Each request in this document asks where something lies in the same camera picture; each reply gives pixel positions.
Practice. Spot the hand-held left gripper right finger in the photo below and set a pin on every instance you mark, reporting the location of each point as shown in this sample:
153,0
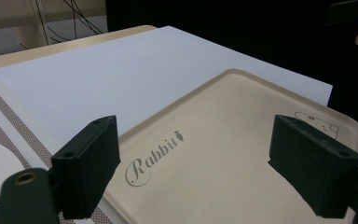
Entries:
315,168

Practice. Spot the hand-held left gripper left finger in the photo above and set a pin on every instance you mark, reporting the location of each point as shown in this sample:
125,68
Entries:
85,168

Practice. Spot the striped white placemat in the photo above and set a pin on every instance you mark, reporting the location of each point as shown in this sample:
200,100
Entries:
15,130

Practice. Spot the beige plastic tray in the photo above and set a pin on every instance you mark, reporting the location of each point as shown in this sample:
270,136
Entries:
230,149

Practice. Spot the white paper sheet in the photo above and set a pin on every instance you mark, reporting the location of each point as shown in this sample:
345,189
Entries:
121,81

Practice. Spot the beige shelf frame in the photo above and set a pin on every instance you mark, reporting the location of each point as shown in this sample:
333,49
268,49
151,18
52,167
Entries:
21,21

